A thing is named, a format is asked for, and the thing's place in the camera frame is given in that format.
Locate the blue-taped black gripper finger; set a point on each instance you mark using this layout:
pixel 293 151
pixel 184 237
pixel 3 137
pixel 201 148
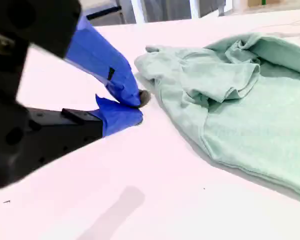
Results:
pixel 120 118
pixel 100 60

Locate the pale green t-shirt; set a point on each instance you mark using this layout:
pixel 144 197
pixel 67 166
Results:
pixel 240 125

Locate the black bar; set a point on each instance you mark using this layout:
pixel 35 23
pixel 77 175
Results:
pixel 103 13

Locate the white post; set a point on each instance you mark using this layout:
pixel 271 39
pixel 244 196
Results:
pixel 193 8
pixel 138 11

